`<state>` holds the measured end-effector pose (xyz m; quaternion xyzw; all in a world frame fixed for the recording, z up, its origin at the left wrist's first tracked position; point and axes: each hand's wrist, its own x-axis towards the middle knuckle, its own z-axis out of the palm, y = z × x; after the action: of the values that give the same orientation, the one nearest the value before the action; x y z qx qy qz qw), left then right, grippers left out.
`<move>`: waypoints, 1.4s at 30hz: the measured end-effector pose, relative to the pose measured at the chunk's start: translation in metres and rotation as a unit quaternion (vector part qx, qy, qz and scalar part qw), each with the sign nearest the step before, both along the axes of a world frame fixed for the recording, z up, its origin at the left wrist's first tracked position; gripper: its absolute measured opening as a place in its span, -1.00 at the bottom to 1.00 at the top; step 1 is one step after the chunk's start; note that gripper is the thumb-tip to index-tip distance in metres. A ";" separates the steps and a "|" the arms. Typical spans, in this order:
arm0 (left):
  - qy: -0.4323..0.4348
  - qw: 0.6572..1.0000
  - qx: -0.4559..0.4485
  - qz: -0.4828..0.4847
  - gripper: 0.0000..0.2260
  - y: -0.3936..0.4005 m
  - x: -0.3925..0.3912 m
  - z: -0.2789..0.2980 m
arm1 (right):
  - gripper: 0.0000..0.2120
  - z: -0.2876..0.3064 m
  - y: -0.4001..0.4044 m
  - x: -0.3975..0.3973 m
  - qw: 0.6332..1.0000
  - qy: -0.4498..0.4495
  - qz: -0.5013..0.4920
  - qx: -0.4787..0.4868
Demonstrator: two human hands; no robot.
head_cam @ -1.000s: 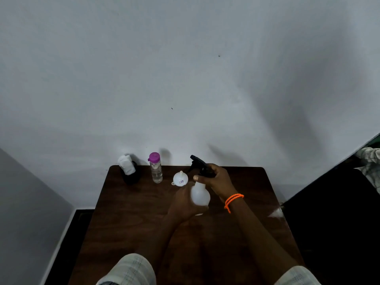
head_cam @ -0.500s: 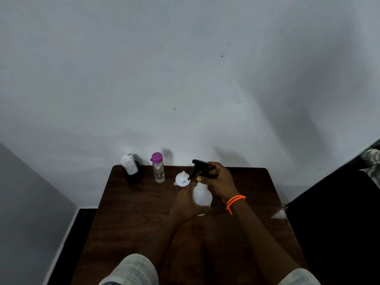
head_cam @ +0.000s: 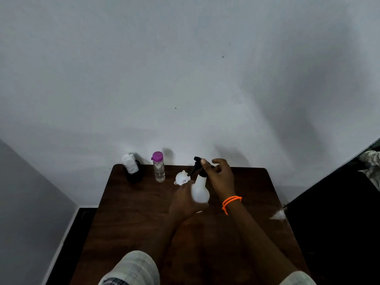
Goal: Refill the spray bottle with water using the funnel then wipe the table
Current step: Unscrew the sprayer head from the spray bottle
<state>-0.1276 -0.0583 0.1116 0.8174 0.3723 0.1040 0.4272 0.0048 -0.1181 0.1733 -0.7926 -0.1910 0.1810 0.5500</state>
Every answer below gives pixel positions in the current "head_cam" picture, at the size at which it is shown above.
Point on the dark wooden table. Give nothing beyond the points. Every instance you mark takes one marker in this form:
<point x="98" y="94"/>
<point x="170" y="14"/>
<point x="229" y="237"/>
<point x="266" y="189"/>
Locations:
<point x="124" y="228"/>

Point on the white baseboard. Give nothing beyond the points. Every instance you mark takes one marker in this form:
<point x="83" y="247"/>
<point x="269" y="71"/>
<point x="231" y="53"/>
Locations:
<point x="59" y="249"/>

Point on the black spray head with tube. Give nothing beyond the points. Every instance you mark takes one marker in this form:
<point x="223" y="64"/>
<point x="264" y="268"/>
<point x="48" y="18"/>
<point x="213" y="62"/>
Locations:
<point x="197" y="166"/>

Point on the white folded tissue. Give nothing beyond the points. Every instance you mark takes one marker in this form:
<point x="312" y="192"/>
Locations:
<point x="130" y="163"/>

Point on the person's right forearm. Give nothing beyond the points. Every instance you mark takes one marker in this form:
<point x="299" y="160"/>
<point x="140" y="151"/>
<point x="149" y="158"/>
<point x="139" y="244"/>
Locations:
<point x="261" y="243"/>

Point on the person's right hand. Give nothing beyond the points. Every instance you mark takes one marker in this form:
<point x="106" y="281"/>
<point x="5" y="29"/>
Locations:
<point x="222" y="178"/>

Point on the purple bottle cap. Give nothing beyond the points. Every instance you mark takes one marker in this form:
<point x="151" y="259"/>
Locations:
<point x="157" y="156"/>

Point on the person's left forearm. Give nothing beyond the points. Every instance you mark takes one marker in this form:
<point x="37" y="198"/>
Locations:
<point x="161" y="240"/>

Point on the white plastic funnel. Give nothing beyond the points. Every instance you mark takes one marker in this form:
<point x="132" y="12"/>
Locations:
<point x="181" y="178"/>

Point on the person's right plaid sleeve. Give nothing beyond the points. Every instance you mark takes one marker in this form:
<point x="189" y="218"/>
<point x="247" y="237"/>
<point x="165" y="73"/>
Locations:
<point x="298" y="279"/>

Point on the person's left plaid sleeve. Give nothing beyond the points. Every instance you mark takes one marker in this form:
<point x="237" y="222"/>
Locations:
<point x="133" y="270"/>

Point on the black round holder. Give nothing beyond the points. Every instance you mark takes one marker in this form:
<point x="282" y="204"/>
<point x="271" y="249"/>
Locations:
<point x="136" y="178"/>

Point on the person's plaid sleeve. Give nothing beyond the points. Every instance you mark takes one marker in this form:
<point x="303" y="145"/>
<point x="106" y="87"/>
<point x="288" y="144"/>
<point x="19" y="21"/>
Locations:
<point x="298" y="279"/>
<point x="133" y="270"/>

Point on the person's left hand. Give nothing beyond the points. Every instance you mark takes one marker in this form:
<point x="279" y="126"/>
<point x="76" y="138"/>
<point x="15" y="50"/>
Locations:
<point x="182" y="204"/>

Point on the clear bottle with purple cap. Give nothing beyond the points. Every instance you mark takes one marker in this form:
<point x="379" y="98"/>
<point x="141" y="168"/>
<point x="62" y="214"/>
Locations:
<point x="159" y="172"/>

